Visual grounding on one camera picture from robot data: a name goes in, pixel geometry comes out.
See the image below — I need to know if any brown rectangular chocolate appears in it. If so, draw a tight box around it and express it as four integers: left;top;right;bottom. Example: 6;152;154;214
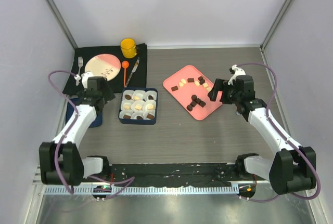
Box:
147;114;154;120
123;114;131;119

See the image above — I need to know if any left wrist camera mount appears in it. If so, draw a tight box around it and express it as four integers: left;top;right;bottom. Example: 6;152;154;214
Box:
74;71;94;89

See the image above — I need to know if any dark blue chocolate box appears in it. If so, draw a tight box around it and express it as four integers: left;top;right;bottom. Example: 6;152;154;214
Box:
118;87;158;125

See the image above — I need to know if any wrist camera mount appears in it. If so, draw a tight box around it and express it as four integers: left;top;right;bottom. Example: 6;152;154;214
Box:
227;64;246;85
74;71;94;89

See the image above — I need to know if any pink plastic tray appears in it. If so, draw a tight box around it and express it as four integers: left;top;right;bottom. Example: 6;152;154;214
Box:
163;65;222;121

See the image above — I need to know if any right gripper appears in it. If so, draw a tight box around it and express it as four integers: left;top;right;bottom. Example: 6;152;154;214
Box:
208;78;241;104

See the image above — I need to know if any orange plastic spoon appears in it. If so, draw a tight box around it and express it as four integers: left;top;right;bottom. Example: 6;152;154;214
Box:
121;60;129;87

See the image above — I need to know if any black cloth placemat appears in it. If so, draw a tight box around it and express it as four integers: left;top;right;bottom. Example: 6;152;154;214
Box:
63;43;148;96

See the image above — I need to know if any silver fork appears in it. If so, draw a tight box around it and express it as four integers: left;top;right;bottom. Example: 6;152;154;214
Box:
75;57;83;86

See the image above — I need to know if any yellow mug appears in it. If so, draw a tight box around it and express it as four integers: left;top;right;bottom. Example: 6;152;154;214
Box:
120;38;137;59

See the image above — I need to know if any steak knife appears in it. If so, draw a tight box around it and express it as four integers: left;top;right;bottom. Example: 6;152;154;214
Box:
124;58;140;87

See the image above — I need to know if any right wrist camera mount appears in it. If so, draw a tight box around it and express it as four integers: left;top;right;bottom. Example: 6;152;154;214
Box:
227;64;246;85

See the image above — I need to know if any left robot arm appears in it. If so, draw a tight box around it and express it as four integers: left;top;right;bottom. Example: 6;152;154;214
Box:
39;76;115;187

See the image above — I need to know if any dark blue box lid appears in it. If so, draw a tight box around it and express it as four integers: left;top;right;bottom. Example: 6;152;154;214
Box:
65;98;103;128

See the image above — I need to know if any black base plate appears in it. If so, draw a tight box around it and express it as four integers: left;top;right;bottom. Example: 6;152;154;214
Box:
107;163;263;188

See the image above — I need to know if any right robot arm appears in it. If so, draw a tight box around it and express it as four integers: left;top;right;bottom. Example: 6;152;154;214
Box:
208;75;321;199

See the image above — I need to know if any pink and cream plate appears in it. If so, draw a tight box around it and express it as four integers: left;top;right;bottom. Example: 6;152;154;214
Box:
85;54;121;81

